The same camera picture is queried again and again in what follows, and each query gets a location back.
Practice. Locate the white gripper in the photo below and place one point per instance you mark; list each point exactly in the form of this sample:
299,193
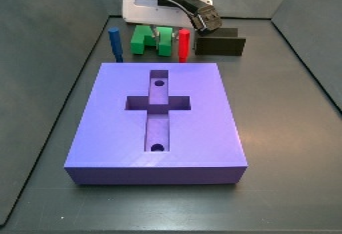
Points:
147,11

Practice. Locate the green U-shaped block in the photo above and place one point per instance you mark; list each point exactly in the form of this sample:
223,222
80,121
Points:
141,40

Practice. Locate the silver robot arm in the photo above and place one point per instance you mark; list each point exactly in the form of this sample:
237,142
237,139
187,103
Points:
172,13

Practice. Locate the black L-shaped fixture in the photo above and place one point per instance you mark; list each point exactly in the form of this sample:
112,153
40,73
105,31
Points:
221,42

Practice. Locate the purple board with cross slot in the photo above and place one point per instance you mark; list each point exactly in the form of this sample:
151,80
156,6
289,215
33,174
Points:
156,127

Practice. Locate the red peg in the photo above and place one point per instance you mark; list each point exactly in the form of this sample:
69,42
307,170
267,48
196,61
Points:
183,45

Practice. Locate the blue peg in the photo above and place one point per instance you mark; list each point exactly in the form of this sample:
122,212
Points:
114,43

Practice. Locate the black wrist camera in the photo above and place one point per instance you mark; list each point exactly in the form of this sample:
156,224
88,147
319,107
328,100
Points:
203,16

